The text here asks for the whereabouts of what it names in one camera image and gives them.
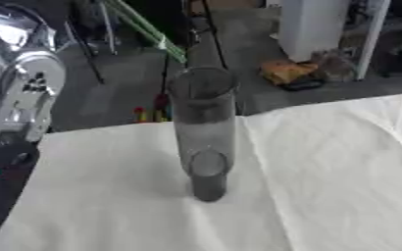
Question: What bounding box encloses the dark chair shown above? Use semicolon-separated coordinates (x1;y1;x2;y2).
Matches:
374;27;402;78

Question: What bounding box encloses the orange bag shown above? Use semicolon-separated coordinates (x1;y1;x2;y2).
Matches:
257;60;322;86

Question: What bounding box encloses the green flower stem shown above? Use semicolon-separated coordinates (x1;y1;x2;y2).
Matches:
117;0;187;55
103;0;187;64

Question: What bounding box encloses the grey fluffy bundle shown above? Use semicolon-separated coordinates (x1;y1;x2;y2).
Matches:
311;48;359;83

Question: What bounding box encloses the clear glass cylinder vase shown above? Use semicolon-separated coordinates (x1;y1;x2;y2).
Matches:
165;66;239;203

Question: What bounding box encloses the white upright panel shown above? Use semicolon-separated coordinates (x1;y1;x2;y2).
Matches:
353;0;393;81

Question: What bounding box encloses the white cabinet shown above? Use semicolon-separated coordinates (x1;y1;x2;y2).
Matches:
276;0;363;64

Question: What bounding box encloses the black thin stand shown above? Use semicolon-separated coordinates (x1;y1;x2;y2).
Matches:
180;0;230;71

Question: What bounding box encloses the black tripod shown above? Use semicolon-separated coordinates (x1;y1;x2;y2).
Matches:
64;0;123;85

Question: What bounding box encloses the black flat object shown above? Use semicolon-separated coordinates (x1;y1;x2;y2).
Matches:
279;77;328;92

